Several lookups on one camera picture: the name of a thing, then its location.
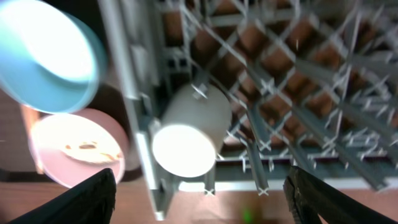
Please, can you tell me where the light blue bowl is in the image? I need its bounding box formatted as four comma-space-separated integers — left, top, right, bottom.
1, 1, 108, 114

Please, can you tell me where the white bowl with food scraps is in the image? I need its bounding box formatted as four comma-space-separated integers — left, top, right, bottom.
30, 108, 129, 188

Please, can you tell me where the grey dishwasher rack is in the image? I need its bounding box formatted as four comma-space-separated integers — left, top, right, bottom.
99, 0, 397, 223

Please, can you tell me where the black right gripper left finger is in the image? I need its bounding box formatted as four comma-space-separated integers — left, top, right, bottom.
9, 168, 116, 224

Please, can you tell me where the white cup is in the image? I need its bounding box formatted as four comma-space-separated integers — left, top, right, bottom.
152, 85, 232, 178

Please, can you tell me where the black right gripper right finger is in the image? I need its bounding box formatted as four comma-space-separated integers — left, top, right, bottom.
284, 166, 395, 224

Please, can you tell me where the dark brown serving tray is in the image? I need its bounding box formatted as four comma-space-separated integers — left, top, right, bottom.
44, 0, 142, 182

